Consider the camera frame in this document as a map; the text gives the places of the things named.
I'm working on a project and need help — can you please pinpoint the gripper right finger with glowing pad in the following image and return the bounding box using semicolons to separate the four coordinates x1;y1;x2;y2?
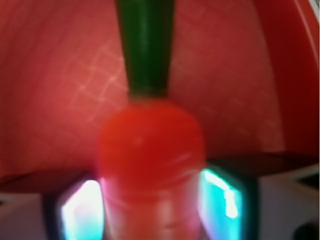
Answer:
198;151;320;240

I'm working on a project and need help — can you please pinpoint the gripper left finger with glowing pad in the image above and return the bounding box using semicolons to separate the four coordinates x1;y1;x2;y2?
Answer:
0;170;105;240

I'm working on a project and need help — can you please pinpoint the orange toy carrot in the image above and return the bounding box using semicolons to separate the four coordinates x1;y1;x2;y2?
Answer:
99;0;205;240

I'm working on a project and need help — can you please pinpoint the red plastic tray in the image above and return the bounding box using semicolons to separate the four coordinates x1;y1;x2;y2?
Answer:
0;0;320;175

